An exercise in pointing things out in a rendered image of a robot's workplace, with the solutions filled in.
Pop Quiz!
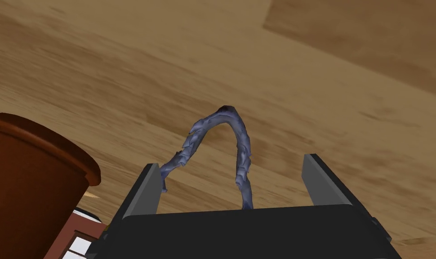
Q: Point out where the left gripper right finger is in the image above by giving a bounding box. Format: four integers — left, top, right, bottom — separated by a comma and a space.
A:
301, 153, 364, 207

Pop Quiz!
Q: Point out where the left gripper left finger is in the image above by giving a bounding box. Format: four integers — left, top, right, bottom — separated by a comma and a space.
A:
121, 163, 162, 219

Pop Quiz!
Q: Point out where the red-brown book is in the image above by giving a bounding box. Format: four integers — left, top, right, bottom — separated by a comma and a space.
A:
43, 207, 108, 259

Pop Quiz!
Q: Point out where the brown round pot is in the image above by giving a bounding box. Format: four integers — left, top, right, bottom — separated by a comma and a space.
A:
0, 112, 102, 259

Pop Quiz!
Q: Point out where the blue-grey curved handle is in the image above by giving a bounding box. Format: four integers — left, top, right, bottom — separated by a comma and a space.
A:
160, 105, 254, 210

